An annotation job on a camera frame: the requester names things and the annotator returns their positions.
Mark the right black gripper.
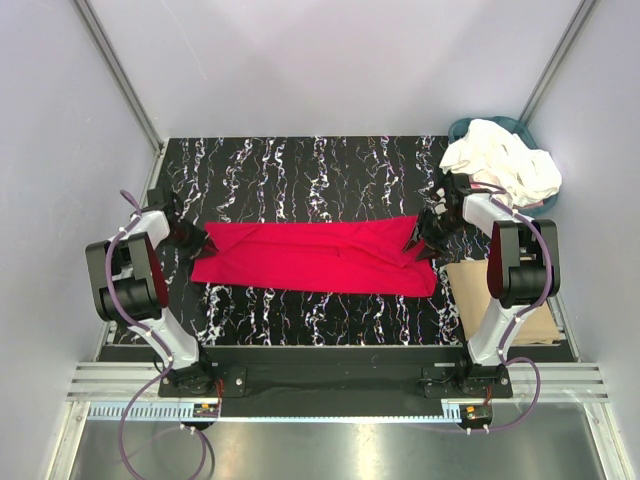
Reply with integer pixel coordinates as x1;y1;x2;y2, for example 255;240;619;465
401;208;470;262

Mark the red t shirt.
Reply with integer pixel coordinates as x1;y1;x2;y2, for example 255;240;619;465
191;216;437;298

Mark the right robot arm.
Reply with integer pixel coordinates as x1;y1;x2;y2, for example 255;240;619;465
404;173;561;398

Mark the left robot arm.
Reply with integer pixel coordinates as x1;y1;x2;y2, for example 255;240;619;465
85;188;222;396

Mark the folded beige t shirt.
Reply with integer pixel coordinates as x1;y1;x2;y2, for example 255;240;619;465
445;260;562;346

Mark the pink t shirt in basket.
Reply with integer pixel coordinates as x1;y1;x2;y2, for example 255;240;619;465
471;182;544;209

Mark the white t shirt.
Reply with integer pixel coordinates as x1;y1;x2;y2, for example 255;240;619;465
439;118;564;209

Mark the teal laundry basket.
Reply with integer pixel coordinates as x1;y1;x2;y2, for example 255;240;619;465
447;116;561;221

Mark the left connector board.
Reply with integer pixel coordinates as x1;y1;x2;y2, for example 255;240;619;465
193;400;221;418

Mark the connector board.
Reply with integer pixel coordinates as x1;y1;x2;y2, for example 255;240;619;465
193;400;221;418
461;404;493;429

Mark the right connector board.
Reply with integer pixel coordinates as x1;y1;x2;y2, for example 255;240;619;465
461;404;493;429

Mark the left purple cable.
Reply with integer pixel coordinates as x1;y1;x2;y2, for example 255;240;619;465
104;189;216;479

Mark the purple cable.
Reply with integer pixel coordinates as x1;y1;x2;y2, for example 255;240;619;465
469;183;554;434
104;189;216;479

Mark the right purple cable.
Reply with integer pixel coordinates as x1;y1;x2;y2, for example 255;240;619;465
469;183;554;434

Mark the aluminium front rail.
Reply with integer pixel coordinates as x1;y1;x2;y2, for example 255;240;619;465
66;362;609;403

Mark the slotted cable duct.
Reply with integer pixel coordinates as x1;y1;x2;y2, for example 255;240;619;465
88;400;461;424

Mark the left frame post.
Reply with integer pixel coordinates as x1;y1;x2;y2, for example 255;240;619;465
71;0;164;155

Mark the frame post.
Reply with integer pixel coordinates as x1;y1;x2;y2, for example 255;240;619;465
71;0;164;155
519;0;600;126

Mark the right frame post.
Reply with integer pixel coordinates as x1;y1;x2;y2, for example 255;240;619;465
519;0;600;126

